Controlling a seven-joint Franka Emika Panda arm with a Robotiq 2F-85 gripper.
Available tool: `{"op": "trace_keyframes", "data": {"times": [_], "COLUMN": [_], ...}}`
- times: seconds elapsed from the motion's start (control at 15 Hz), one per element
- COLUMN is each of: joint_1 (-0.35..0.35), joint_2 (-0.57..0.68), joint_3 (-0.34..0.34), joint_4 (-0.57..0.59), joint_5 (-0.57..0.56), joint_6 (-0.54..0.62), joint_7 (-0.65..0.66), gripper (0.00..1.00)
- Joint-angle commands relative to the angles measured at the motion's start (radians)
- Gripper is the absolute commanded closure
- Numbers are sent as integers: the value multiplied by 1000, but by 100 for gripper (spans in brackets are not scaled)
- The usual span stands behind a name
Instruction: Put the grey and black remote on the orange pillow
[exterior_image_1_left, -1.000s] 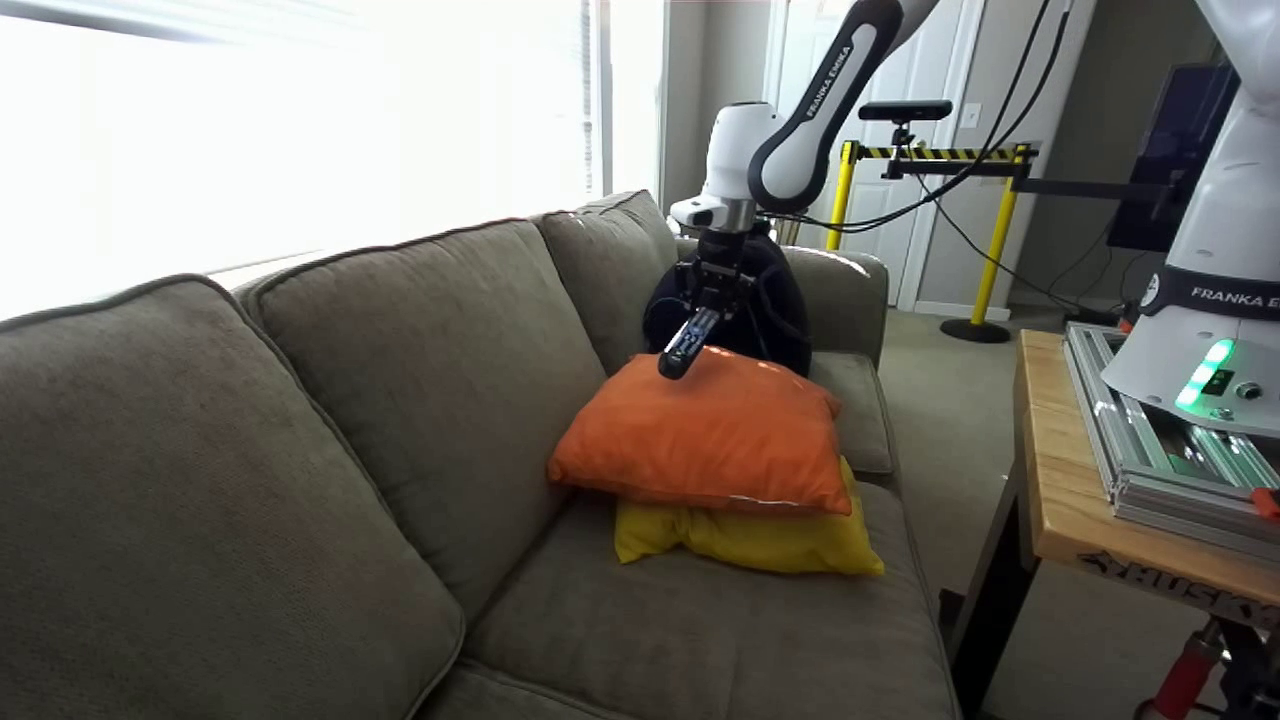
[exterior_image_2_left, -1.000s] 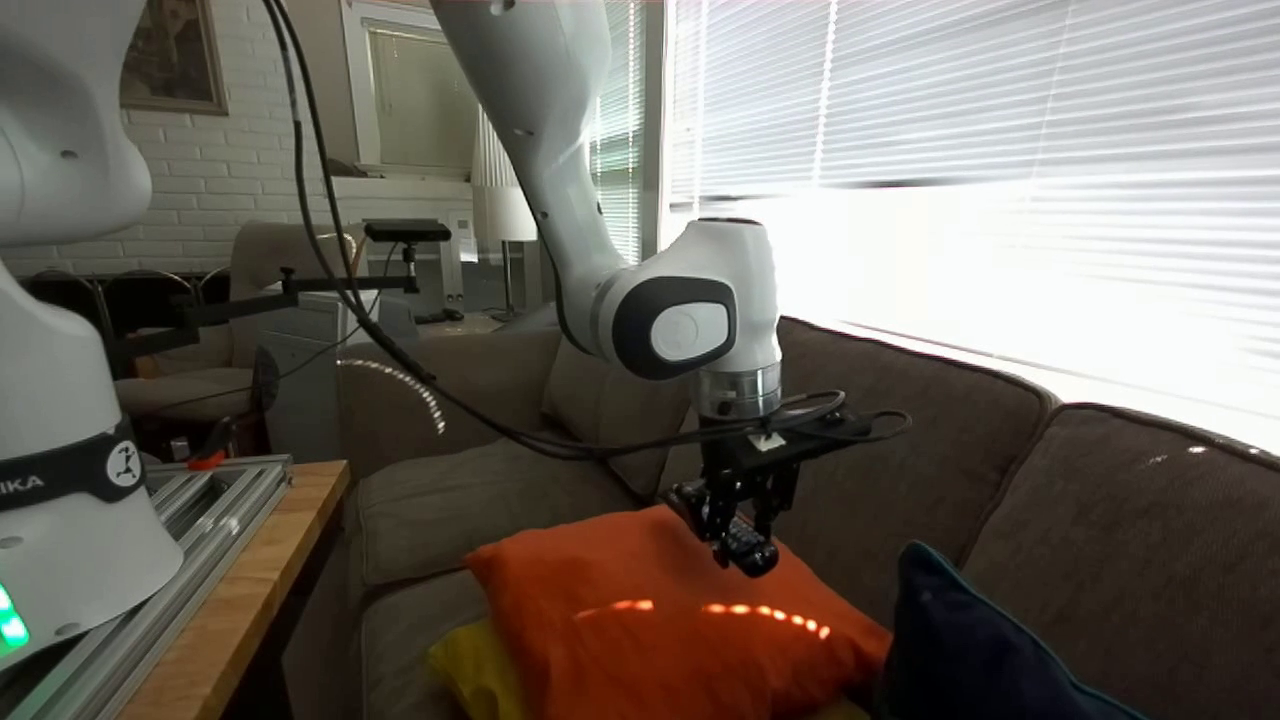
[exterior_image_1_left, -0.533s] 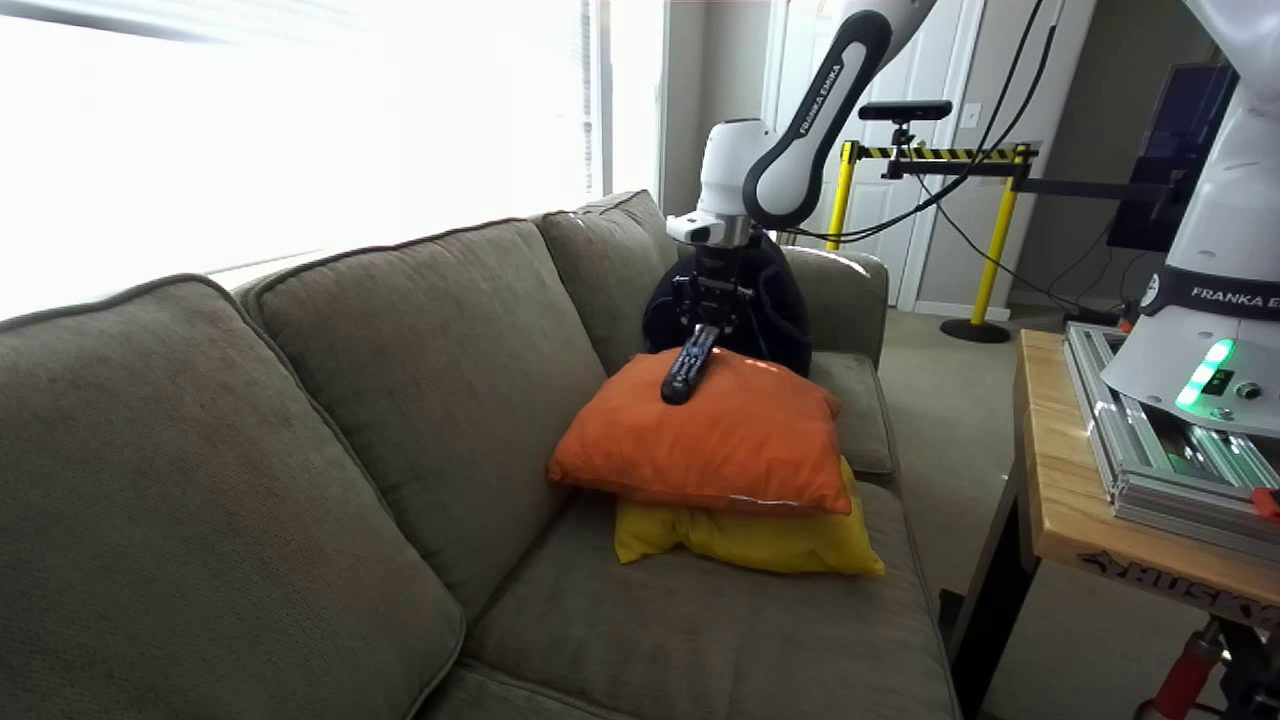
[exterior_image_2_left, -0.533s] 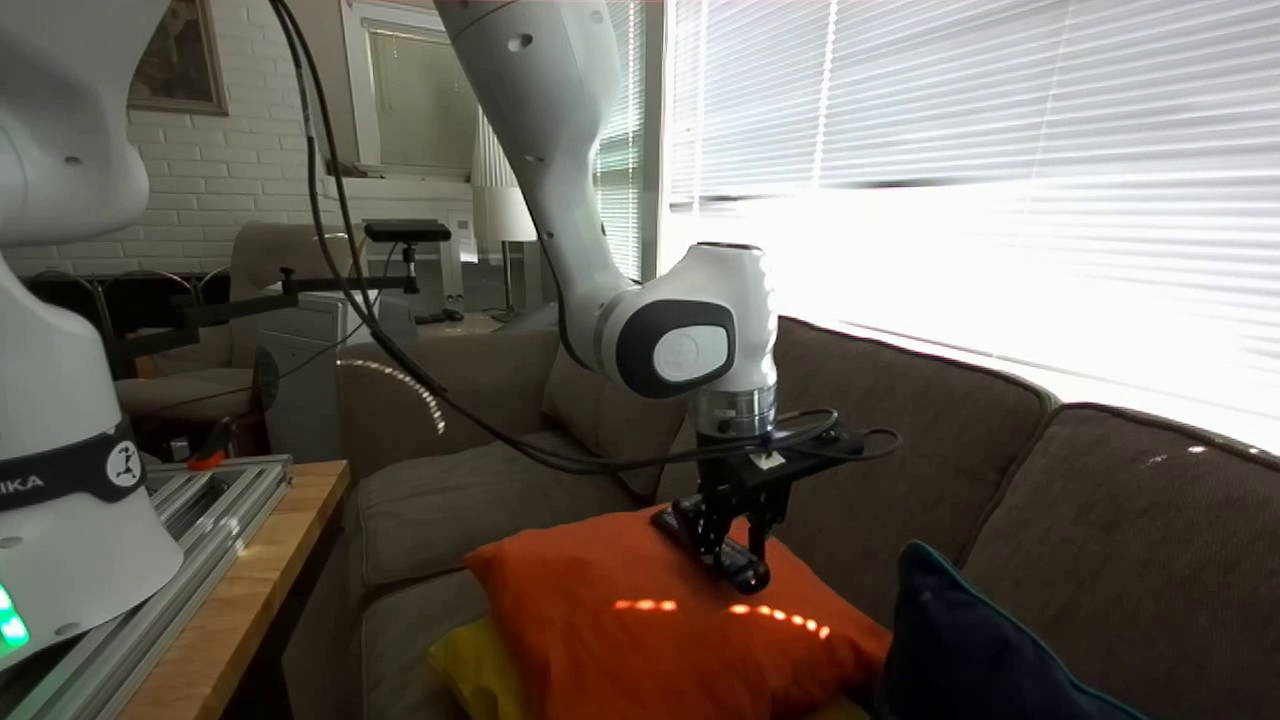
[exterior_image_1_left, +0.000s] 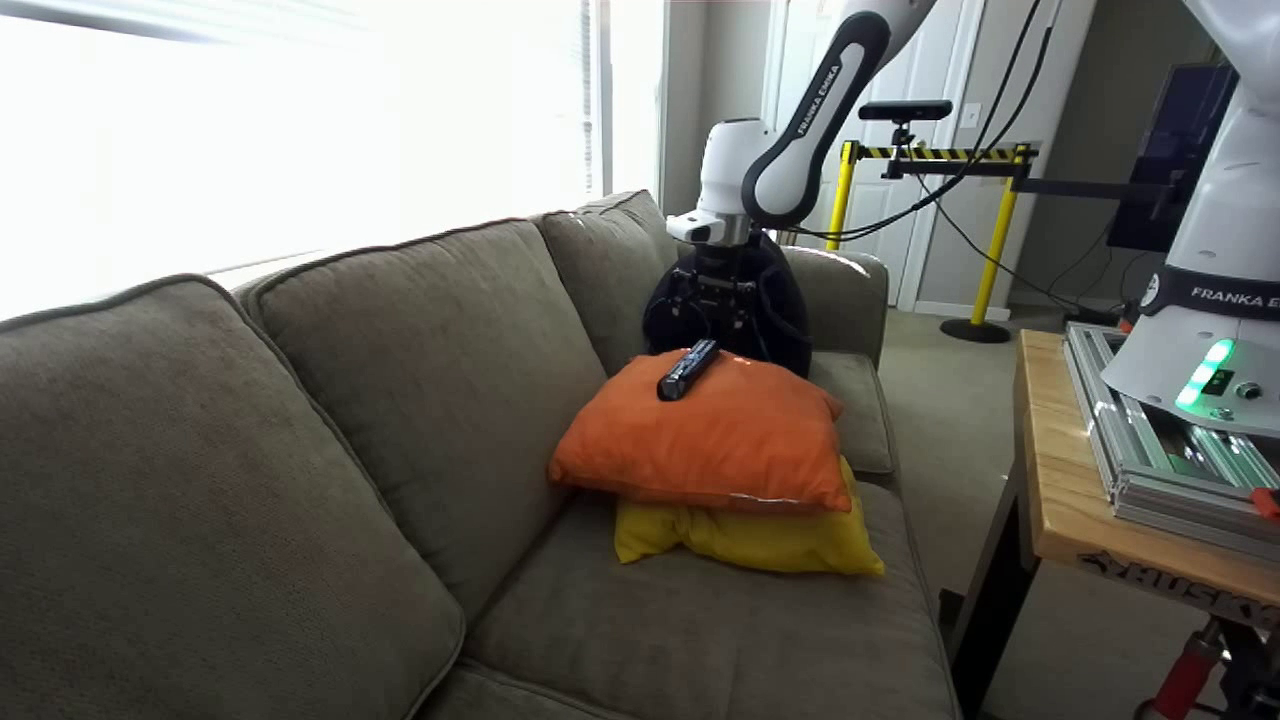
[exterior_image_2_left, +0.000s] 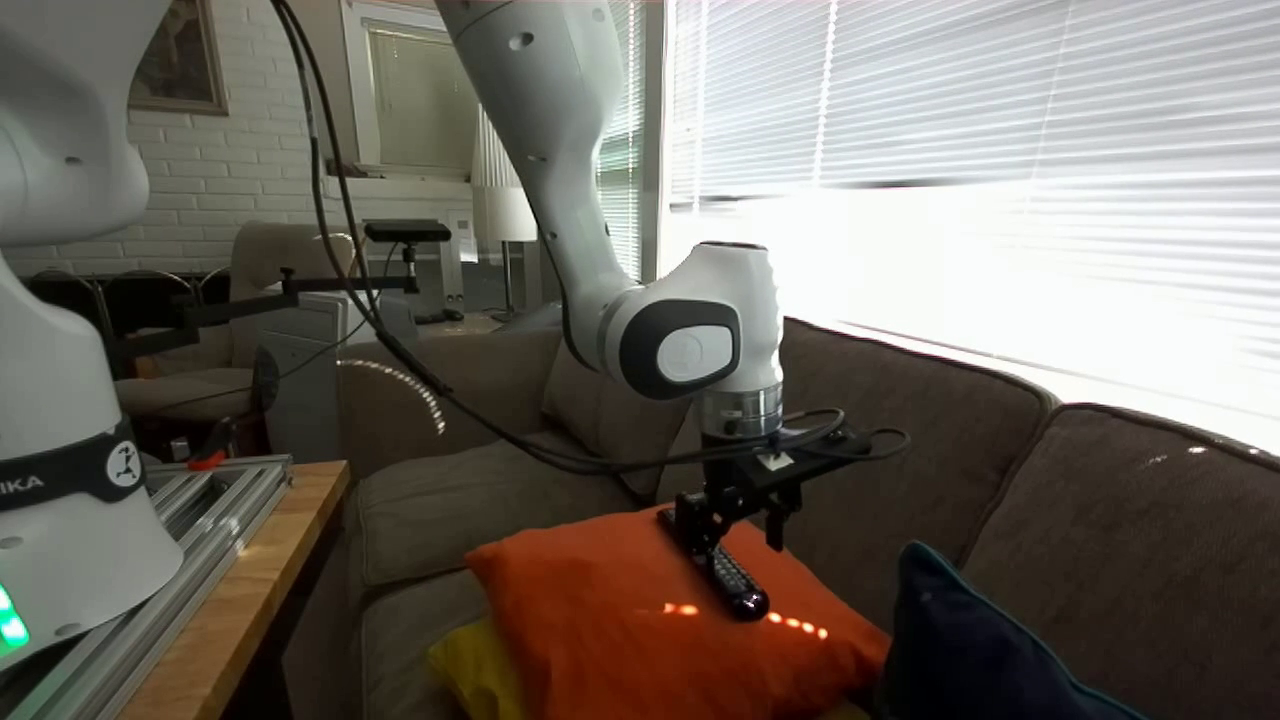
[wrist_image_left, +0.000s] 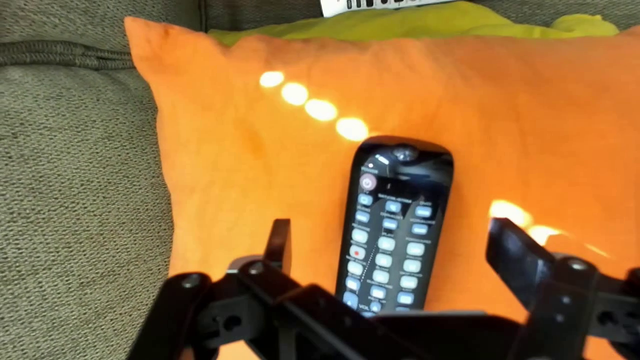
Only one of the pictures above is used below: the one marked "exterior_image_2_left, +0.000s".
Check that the white window blinds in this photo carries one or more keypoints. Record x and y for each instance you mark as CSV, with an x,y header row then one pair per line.
x,y
1012,174

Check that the grey-brown fabric sofa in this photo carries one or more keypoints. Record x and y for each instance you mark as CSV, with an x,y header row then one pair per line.
x,y
1064,534

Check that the beige armchair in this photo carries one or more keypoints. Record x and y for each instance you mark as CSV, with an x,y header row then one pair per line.
x,y
284,255

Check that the orange pillow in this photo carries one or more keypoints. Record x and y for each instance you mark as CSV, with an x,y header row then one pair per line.
x,y
624,624

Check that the framed wall picture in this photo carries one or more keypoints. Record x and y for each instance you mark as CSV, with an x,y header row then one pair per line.
x,y
181,53

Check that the wooden table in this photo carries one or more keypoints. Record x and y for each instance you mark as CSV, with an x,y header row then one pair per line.
x,y
226,603

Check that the yellow pillow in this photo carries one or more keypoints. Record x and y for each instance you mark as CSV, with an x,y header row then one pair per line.
x,y
472,673

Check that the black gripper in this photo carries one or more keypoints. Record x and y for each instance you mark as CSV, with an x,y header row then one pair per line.
x,y
744,482

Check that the navy pillow with teal piping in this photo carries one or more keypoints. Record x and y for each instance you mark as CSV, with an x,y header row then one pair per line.
x,y
974,652

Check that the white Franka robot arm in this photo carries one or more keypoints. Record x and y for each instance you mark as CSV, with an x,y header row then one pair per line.
x,y
563,161

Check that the black remote control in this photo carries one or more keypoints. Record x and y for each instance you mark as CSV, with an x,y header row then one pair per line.
x,y
739,586

